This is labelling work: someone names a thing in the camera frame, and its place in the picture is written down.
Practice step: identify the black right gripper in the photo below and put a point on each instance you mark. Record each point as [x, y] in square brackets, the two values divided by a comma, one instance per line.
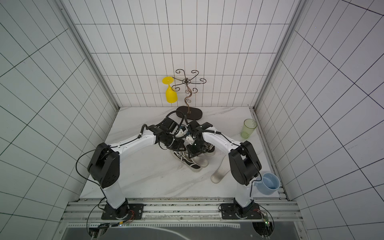
[194, 149]

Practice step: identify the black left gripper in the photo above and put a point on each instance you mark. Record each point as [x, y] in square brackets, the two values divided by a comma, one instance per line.
[180, 143]

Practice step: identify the black white sneaker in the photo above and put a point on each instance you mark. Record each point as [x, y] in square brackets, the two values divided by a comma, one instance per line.
[183, 157]
[209, 150]

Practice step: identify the white insole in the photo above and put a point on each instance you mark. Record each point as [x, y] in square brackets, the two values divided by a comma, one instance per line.
[221, 172]
[202, 162]

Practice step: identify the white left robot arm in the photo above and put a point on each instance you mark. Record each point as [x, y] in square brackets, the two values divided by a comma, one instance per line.
[104, 166]

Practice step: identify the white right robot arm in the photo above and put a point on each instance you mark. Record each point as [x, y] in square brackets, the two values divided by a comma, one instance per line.
[241, 158]

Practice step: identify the yellow plastic wine glass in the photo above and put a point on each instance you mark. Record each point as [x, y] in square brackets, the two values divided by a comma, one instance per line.
[171, 95]

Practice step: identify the green plastic cup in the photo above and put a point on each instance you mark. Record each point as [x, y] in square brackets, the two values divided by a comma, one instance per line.
[249, 127]

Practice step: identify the light blue mug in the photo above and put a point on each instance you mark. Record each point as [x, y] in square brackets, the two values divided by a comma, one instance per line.
[269, 184]

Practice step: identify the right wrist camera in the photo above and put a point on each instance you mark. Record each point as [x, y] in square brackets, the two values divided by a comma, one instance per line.
[189, 139]

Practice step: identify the copper wire glass rack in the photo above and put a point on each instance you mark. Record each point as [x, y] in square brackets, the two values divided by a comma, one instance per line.
[187, 111]

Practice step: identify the aluminium mounting rail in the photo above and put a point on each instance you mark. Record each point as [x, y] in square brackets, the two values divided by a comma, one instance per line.
[184, 212]

